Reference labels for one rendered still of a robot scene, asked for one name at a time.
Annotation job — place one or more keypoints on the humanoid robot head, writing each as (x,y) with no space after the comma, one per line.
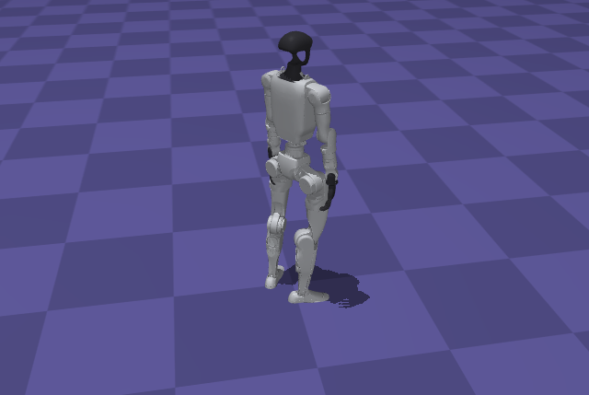
(294,42)

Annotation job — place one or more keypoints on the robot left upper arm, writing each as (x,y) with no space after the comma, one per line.
(266,82)

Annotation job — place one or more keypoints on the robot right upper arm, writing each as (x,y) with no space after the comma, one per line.
(319,96)

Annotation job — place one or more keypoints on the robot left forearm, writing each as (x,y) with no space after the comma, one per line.
(273,140)

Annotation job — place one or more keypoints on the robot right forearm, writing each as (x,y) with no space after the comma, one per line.
(329,155)

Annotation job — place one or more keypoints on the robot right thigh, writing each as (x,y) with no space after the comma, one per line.
(313,184)

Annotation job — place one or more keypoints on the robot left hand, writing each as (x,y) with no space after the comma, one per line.
(270,156)

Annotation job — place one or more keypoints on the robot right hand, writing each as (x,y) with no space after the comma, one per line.
(332,187)

